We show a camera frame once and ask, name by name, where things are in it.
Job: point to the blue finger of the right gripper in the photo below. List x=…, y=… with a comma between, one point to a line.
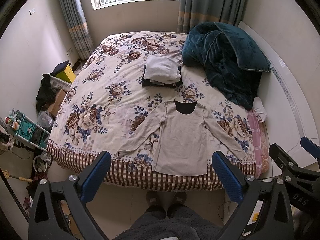
x=282, y=162
x=310, y=147

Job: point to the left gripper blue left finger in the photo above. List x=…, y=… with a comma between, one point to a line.
x=47, y=220

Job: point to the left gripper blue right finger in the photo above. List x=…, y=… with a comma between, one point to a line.
x=263, y=208

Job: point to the beige long sleeve shirt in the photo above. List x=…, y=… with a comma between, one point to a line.
x=182, y=141

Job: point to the black clothes pile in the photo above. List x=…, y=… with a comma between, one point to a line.
x=46, y=95

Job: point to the white bed headboard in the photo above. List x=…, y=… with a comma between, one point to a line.
x=289, y=116

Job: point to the white pillow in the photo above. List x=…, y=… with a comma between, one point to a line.
x=259, y=110

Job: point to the right brown slipper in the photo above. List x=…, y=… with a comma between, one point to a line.
x=177, y=201

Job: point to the brown slipper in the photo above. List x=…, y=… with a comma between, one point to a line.
x=153, y=201
x=177, y=201

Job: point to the dark fuzzy trousers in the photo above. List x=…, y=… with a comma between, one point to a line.
x=178, y=222

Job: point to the teal storage rack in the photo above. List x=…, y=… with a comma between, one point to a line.
x=27, y=131

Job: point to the clear plastic bag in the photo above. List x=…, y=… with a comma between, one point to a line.
x=45, y=120

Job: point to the left brown slipper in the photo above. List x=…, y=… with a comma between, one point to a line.
x=153, y=201

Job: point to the brown cardboard box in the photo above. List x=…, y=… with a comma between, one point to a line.
x=54, y=107

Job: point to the dark teal velvet quilt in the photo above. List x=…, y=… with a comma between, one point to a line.
x=231, y=59

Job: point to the floral bed blanket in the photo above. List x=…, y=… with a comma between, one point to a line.
x=107, y=102

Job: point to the white plastic crate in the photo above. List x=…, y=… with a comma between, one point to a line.
x=57, y=83

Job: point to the yellow box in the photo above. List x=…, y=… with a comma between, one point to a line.
x=67, y=74

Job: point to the dark navy cloth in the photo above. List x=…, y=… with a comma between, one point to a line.
x=60, y=67

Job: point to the black folded garment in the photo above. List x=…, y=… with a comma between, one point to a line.
x=148, y=82

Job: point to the right grey striped curtain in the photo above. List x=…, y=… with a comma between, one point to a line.
x=194, y=12

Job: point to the grey striped curtain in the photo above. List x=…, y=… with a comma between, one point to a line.
x=78, y=28
x=194, y=12

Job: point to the left grey striped curtain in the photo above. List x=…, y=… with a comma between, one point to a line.
x=78, y=28

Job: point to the white wall socket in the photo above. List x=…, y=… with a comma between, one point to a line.
x=32, y=11

